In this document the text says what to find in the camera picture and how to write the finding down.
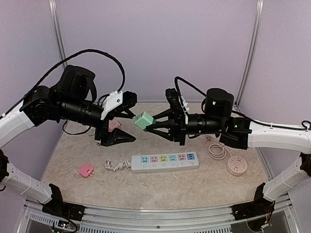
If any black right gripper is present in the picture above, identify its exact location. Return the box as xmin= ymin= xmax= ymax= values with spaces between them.
xmin=146 ymin=107 xmax=225 ymax=146

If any green cube plug adapter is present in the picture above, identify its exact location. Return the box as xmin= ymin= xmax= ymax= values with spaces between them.
xmin=134 ymin=112 xmax=156 ymax=132

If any pink plug adapter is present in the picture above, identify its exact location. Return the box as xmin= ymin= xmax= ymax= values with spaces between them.
xmin=79 ymin=163 xmax=94 ymax=178

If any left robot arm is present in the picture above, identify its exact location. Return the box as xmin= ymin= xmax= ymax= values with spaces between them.
xmin=0 ymin=65 xmax=137 ymax=147

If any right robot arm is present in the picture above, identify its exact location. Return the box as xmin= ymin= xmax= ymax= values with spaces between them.
xmin=145 ymin=88 xmax=311 ymax=216

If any pink cube socket adapter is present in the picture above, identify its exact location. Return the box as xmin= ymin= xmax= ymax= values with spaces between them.
xmin=108 ymin=120 xmax=122 ymax=132

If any white cube adapter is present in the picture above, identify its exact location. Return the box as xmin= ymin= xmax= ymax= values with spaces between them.
xmin=87 ymin=127 xmax=96 ymax=136

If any white multicolour power strip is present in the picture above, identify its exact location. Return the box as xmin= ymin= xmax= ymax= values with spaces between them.
xmin=131 ymin=152 xmax=199 ymax=173

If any pink round socket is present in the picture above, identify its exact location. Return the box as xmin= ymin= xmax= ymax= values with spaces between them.
xmin=226 ymin=155 xmax=248 ymax=177

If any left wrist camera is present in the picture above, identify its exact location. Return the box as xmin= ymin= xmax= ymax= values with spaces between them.
xmin=97 ymin=91 xmax=138 ymax=120

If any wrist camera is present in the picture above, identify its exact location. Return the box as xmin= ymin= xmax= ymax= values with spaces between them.
xmin=165 ymin=88 xmax=188 ymax=116
xmin=97 ymin=91 xmax=138 ymax=120

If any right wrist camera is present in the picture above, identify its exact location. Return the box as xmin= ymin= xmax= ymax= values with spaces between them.
xmin=165 ymin=88 xmax=188 ymax=116

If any left black camera cable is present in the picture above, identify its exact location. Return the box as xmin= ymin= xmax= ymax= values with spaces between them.
xmin=31 ymin=49 xmax=126 ymax=94

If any black camera cable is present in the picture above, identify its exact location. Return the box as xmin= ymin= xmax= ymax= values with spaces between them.
xmin=174 ymin=76 xmax=207 ymax=107
xmin=31 ymin=49 xmax=126 ymax=94

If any white power strip cord plug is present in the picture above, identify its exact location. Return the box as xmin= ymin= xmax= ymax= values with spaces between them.
xmin=104 ymin=160 xmax=132 ymax=172

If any right black camera cable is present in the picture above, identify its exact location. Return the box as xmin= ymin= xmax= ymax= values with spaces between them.
xmin=174 ymin=76 xmax=207 ymax=107

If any aluminium front frame rail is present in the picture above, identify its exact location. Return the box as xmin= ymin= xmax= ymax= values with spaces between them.
xmin=16 ymin=194 xmax=301 ymax=233

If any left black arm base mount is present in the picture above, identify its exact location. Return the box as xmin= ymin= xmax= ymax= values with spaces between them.
xmin=42 ymin=184 xmax=85 ymax=221

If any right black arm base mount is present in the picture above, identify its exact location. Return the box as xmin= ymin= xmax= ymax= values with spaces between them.
xmin=231 ymin=183 xmax=275 ymax=220

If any left aluminium corner post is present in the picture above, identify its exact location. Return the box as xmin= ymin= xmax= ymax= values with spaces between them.
xmin=49 ymin=0 xmax=66 ymax=60

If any aluminium corner post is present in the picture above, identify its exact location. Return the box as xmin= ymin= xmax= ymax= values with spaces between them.
xmin=235 ymin=0 xmax=264 ymax=109
xmin=49 ymin=0 xmax=66 ymax=60

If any right aluminium corner post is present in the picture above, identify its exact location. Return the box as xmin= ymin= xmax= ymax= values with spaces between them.
xmin=235 ymin=0 xmax=264 ymax=109

